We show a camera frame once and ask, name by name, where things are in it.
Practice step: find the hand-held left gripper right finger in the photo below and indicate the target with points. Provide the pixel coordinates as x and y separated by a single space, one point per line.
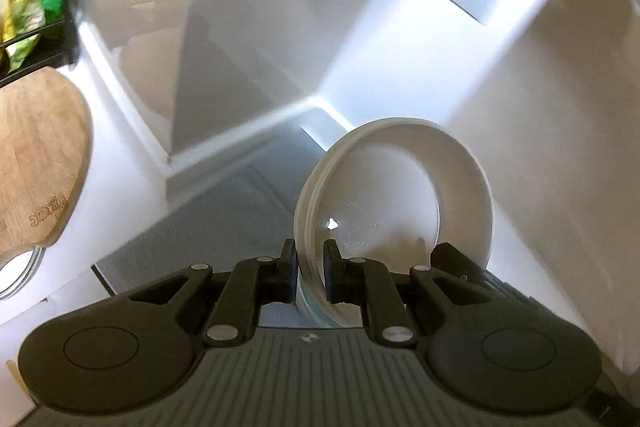
331 272

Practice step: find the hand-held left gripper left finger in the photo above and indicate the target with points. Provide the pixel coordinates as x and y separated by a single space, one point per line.
290 272

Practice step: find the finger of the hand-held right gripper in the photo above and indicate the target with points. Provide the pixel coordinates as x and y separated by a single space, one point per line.
455 259

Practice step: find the cream straight-sided bowl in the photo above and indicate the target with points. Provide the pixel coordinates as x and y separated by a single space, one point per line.
380 187

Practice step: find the grey felt mat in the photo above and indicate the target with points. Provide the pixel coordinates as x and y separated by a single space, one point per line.
220 227

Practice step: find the wooden cutting board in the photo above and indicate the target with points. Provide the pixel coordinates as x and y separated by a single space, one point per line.
40 157

